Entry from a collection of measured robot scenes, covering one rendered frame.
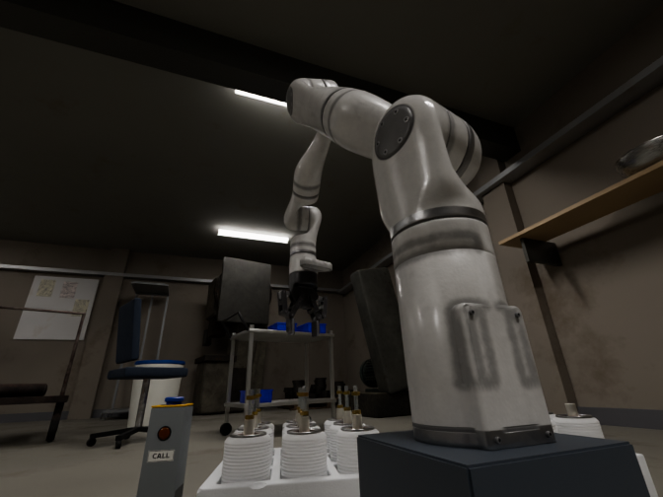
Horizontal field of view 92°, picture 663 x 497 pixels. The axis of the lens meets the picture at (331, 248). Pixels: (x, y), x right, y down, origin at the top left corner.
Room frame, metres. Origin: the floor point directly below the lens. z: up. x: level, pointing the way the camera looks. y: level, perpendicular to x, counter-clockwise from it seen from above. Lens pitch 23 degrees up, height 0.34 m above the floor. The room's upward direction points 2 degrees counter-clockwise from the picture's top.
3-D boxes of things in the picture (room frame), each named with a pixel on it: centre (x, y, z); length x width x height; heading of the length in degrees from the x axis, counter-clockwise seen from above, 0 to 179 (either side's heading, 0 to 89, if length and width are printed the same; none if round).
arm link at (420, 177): (0.29, -0.11, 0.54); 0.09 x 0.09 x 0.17; 34
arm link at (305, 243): (0.80, 0.07, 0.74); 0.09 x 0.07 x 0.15; 101
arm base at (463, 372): (0.29, -0.11, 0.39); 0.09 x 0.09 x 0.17; 21
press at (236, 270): (5.76, 1.87, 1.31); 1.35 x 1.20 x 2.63; 111
